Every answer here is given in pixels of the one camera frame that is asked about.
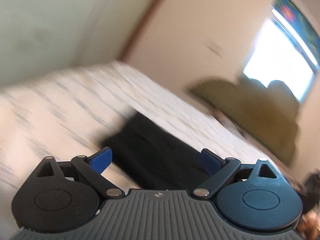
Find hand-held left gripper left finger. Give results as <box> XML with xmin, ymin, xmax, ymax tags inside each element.
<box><xmin>36</xmin><ymin>147</ymin><xmax>125</xmax><ymax>200</ymax></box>

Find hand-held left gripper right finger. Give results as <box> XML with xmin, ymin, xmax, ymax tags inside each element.
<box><xmin>192</xmin><ymin>148</ymin><xmax>278</xmax><ymax>200</ymax></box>

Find black pants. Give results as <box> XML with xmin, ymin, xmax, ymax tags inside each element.
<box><xmin>101</xmin><ymin>111</ymin><xmax>215</xmax><ymax>190</ymax></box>

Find bed with white patterned sheet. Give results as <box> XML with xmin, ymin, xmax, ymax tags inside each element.
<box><xmin>0</xmin><ymin>60</ymin><xmax>298</xmax><ymax>233</ymax></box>

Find bright window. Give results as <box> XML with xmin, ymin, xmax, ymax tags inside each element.
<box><xmin>242</xmin><ymin>17</ymin><xmax>316</xmax><ymax>103</ymax></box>

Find white flower-print wardrobe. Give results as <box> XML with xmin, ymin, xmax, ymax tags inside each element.
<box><xmin>0</xmin><ymin>0</ymin><xmax>165</xmax><ymax>88</ymax></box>

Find colourful curtain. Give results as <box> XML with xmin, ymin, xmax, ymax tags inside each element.
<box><xmin>270</xmin><ymin>0</ymin><xmax>320</xmax><ymax>71</ymax></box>

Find white wall outlet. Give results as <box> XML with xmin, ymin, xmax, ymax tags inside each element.
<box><xmin>205</xmin><ymin>41</ymin><xmax>225</xmax><ymax>55</ymax></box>

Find brown wooden door frame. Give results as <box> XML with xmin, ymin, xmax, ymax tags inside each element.
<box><xmin>119</xmin><ymin>0</ymin><xmax>177</xmax><ymax>62</ymax></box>

